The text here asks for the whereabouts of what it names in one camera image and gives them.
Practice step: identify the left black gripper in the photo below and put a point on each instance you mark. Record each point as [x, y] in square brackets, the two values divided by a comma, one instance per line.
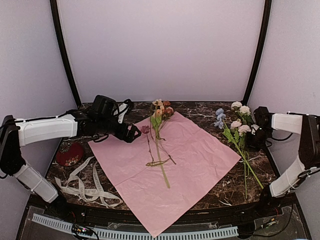
[129, 137]

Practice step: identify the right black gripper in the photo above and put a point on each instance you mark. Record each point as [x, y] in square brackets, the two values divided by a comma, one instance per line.
[250, 144]

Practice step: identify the mauve rose stem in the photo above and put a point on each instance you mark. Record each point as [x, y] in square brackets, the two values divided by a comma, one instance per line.
[146, 130]

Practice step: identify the white rose stem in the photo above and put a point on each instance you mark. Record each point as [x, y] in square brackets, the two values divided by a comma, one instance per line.
[236, 135]
[243, 112]

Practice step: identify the peach and orange flower stem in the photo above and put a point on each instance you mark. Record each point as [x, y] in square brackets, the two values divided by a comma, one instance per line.
[160, 113]

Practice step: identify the blue flower stem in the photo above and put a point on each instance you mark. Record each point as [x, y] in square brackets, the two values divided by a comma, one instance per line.
[221, 120]

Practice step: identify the pink wrapping paper sheet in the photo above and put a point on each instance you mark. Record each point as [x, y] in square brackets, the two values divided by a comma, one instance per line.
[201, 162]

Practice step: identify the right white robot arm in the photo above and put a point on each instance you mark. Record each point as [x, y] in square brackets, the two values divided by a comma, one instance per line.
[299, 134]

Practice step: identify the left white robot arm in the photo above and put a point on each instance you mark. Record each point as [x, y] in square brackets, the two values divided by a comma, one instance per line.
[18, 137]

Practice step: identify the red embroidered pouch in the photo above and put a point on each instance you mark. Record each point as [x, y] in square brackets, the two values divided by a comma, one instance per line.
[69, 154]

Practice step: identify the beige printed ribbon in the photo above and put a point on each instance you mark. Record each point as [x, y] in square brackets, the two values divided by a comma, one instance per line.
[85, 191]

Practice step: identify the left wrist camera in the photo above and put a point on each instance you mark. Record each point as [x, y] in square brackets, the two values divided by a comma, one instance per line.
[106, 108]

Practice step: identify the grey slotted cable duct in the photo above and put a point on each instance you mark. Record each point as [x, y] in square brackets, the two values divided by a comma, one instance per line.
[119, 231]

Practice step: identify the right black frame post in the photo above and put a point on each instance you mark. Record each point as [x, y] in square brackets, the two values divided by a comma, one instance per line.
[259, 51]

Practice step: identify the black frame post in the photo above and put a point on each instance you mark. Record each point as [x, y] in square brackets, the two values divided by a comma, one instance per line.
[63, 52]
[259, 51]

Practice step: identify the left black frame post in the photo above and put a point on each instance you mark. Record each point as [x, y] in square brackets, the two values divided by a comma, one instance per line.
[63, 52]

